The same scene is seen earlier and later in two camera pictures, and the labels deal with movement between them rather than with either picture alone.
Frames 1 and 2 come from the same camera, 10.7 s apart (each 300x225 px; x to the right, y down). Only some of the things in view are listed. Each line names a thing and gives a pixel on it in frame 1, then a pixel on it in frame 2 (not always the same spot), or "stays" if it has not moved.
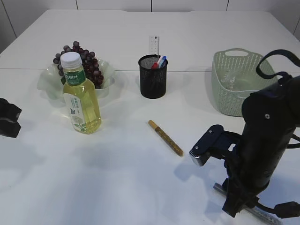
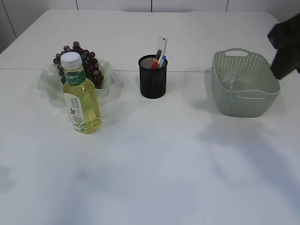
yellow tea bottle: [81, 100] stays
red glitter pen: [154, 65] stays
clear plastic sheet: [228, 81] stays
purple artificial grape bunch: [92, 73] stays
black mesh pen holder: [153, 81] stays
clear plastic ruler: [153, 44] → [161, 44]
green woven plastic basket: [234, 77] stays
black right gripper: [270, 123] → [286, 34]
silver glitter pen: [258, 213] → [158, 54]
